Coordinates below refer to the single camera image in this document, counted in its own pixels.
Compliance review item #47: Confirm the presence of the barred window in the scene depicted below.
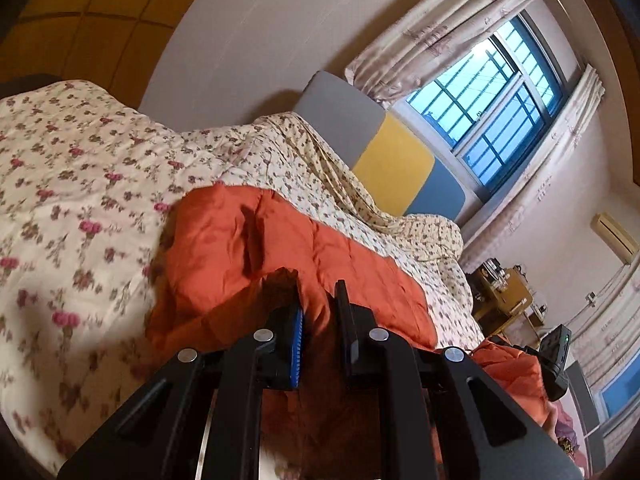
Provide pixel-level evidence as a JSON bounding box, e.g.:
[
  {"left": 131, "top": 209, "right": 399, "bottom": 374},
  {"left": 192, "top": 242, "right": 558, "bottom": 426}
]
[{"left": 404, "top": 9, "right": 587, "bottom": 198}]

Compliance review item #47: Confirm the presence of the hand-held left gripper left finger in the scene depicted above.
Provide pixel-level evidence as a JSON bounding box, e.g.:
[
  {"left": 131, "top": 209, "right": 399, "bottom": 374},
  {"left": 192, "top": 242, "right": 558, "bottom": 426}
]
[{"left": 57, "top": 305, "right": 306, "bottom": 480}]

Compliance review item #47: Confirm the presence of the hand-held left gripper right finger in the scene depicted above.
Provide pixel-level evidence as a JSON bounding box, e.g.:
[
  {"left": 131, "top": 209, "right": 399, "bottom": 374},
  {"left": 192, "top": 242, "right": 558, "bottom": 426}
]
[{"left": 334, "top": 280, "right": 586, "bottom": 480}]

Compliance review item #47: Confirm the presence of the wooden desk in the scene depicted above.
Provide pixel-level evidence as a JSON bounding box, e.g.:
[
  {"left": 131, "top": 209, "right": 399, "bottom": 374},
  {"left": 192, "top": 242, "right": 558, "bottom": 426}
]
[{"left": 471, "top": 259, "right": 535, "bottom": 332}]

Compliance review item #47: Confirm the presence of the wall air conditioner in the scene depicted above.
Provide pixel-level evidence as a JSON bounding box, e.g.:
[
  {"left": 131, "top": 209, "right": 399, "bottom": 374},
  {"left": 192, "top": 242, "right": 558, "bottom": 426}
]
[{"left": 591, "top": 212, "right": 640, "bottom": 264}]

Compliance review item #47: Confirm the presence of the small window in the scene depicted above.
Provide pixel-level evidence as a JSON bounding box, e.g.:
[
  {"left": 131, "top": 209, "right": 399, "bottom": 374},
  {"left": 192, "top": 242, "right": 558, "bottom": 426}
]
[{"left": 597, "top": 365, "right": 640, "bottom": 421}]

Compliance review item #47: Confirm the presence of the orange padded jacket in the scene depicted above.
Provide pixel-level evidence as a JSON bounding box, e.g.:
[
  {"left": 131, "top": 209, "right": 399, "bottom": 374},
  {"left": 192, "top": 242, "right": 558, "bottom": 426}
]
[{"left": 147, "top": 182, "right": 558, "bottom": 480}]

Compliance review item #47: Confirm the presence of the yellow wooden wardrobe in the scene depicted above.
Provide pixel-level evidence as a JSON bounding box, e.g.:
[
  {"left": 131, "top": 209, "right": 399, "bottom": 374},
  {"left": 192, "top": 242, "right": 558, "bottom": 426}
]
[{"left": 0, "top": 0, "right": 227, "bottom": 87}]

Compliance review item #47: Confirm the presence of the grey yellow blue headboard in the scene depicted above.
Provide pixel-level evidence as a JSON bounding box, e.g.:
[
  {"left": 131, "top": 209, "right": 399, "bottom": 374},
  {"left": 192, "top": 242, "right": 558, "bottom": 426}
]
[{"left": 291, "top": 71, "right": 482, "bottom": 222}]

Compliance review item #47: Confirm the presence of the floral quilt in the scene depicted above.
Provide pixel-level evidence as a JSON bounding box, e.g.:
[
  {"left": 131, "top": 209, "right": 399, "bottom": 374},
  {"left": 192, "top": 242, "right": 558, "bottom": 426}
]
[{"left": 0, "top": 79, "right": 482, "bottom": 473}]

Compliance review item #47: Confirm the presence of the patterned beige curtain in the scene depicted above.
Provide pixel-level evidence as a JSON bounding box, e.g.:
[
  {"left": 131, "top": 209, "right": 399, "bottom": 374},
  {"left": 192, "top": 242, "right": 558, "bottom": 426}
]
[
  {"left": 344, "top": 0, "right": 550, "bottom": 107},
  {"left": 459, "top": 64, "right": 607, "bottom": 272}
]

